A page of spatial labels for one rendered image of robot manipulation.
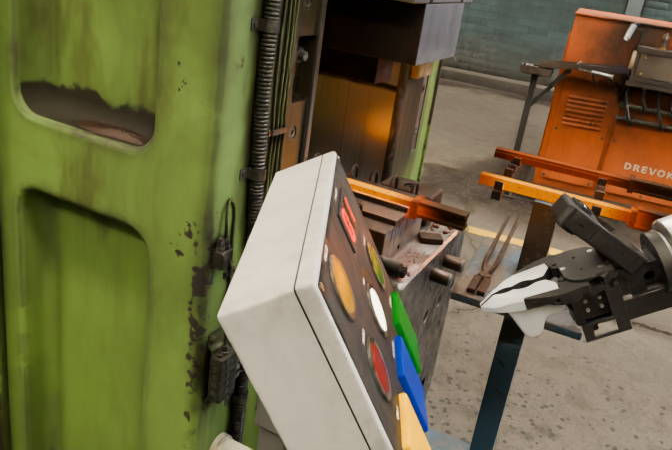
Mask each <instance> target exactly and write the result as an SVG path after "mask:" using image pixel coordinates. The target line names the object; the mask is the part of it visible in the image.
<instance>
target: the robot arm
mask: <svg viewBox="0 0 672 450"><path fill-rule="evenodd" d="M550 209H551V211H552V212H553V214H554V216H555V217H554V220H555V221H556V223H557V224H558V225H559V226H560V227H561V228H562V229H564V230H565V231H567V232H568V233H570V234H571V235H574V234H575V235H576V236H578V237H579V238H580V239H582V240H583V241H585V242H586V243H587V244H589V245H590V246H592V247H580V248H575V249H571V250H567V251H564V252H561V253H559V254H555V255H550V256H547V257H544V258H541V259H539V260H536V261H534V262H532V263H531V264H529V265H527V266H525V267H524V268H522V269H520V270H519V271H517V272H515V273H513V275H512V276H511V277H509V278H508V279H506V280H505V281H503V282H502V283H501V284H500V285H499V286H498V287H496V288H495V289H494V290H493V291H492V292H491V293H490V294H489V295H488V296H487V297H486V298H485V299H484V300H483V301H482V302H481V303H480V307H481V310H482V312H487V313H509V314H510V316H511V317H512V318H513V319H514V321H515V322H516V323H517V325H518V326H519V327H520V329H521V330H522V331H523V333H524V334H525V335H527V336H530V337H534V336H537V335H540V334H541V333H542V332H543V328H544V324H545V319H546V318H547V317H548V316H549V315H552V314H555V313H558V312H560V311H562V310H563V309H564V307H565V305H567V307H568V310H569V313H570V315H571V317H572V319H573V321H575V323H576V325H578V326H581V327H582V330H583V333H584V336H585V339H586V342H587V343H588V342H591V341H594V340H598V339H601V338H604V337H607V336H611V335H614V334H617V333H621V332H624V331H627V330H630V329H632V326H631V322H630V320H631V319H635V318H638V317H641V316H644V315H648V314H651V313H654V312H657V311H661V310H664V309H667V308H670V307H672V215H670V216H667V217H664V218H661V219H658V220H655V221H654V222H653V224H652V230H651V231H648V232H645V233H642V234H640V245H641V249H642V250H640V249H639V248H638V247H637V245H636V244H635V243H633V242H632V241H631V240H629V239H628V238H627V237H625V236H624V235H622V234H621V233H620V232H618V231H617V230H616V229H614V228H613V227H611V226H610V225H609V224H607V223H606V222H605V221H603V220H602V219H600V218H599V217H598V216H596V215H595V214H594V213H593V212H592V210H591V209H590V208H589V207H588V206H587V205H586V204H585V203H584V202H581V201H580V200H579V199H577V198H576V197H574V196H573V197H572V198H571V197H570V196H569V195H567V194H566V193H563V194H562V195H561V196H560V197H559V198H558V199H557V200H556V202H555V203H554V204H553V205H552V206H551V207H550ZM553 277H557V278H558V279H557V280H558V284H557V283H556V282H555V281H554V280H553V279H552V278H553ZM557 285H558V286H557ZM613 319H615V320H616V323H617V327H618V329H616V330H612V331H609V332H606V333H603V334H599V335H596V336H595V333H594V331H595V330H598V329H599V326H598V324H600V323H605V322H609V321H612V320H613Z"/></svg>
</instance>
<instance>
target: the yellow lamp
mask: <svg viewBox="0 0 672 450"><path fill-rule="evenodd" d="M334 271H335V276H336V281H337V284H338V287H339V290H340V293H341V296H342V298H343V300H344V303H345V305H346V306H347V308H348V309H349V311H350V312H351V313H353V312H354V302H353V297H352V293H351V290H350V286H349V283H348V281H347V278H346V276H345V274H344V271H343V270H342V268H341V266H340V265H339V263H338V262H335V263H334Z"/></svg>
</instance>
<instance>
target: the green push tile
mask: <svg viewBox="0 0 672 450"><path fill-rule="evenodd" d="M391 295H392V309H393V323H394V326H395V328H396V330H397V333H398V335H399V336H401V337H402V339H403V341H404V343H405V346H406V348H407V350H408V353H409V355H410V357H411V360H412V362H413V364H414V367H415V369H416V371H417V374H420V373H421V366H420V358H419V351H418V343H417V337H416V335H415V332H414V330H413V328H412V325H411V323H410V321H409V318H408V316H407V313H406V311H405V309H404V306H403V304H402V301H401V299H400V297H399V294H398V293H397V292H392V293H391Z"/></svg>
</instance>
